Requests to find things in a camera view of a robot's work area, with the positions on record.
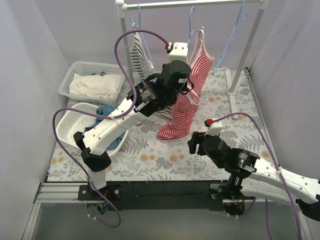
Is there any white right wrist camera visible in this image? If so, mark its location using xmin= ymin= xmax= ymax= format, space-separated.
xmin=204 ymin=118 xmax=223 ymax=136

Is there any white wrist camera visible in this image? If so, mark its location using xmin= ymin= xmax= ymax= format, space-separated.
xmin=204 ymin=118 xmax=223 ymax=136
xmin=165 ymin=42 xmax=188 ymax=64

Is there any black white striped tank top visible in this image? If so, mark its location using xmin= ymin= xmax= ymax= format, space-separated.
xmin=128 ymin=22 xmax=176 ymax=121

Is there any blue hanger with striped top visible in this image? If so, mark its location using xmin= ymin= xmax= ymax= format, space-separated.
xmin=136 ymin=2 xmax=153 ymax=62

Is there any white clothes rack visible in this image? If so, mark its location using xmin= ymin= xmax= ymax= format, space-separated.
xmin=115 ymin=0 xmax=269 ymax=120

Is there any blue garment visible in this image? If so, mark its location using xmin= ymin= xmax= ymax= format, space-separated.
xmin=84 ymin=104 xmax=125 ymax=151

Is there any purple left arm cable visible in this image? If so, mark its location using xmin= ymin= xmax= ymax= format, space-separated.
xmin=51 ymin=29 xmax=171 ymax=228

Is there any red white striped tank top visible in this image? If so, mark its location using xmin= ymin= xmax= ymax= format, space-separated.
xmin=157 ymin=27 xmax=215 ymax=140

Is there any white rectangular basket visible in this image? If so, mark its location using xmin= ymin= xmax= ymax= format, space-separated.
xmin=58 ymin=61 xmax=125 ymax=106

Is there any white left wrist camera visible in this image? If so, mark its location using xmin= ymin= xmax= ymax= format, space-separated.
xmin=165 ymin=42 xmax=188 ymax=64

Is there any white oval perforated basket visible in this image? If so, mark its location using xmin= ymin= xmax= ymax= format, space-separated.
xmin=55 ymin=102 xmax=129 ymax=157

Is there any floral table mat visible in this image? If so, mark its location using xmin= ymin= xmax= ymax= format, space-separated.
xmin=46 ymin=70 xmax=272 ymax=182

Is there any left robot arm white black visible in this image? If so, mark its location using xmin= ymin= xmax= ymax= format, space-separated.
xmin=73 ymin=60 xmax=191 ymax=200

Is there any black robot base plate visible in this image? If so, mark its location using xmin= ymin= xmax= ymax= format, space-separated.
xmin=78 ymin=178 xmax=251 ymax=212

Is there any small blue item in basket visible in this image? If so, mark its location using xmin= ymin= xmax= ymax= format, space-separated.
xmin=91 ymin=71 xmax=106 ymax=76

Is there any white folded cloth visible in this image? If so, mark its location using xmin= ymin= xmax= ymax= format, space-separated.
xmin=69 ymin=73 xmax=123 ymax=99

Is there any blue wire hanger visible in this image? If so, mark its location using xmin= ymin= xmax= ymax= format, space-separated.
xmin=187 ymin=6 xmax=205 ymax=47
xmin=213 ymin=0 xmax=248 ymax=76

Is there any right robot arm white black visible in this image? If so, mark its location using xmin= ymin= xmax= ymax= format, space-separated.
xmin=187 ymin=131 xmax=320 ymax=221

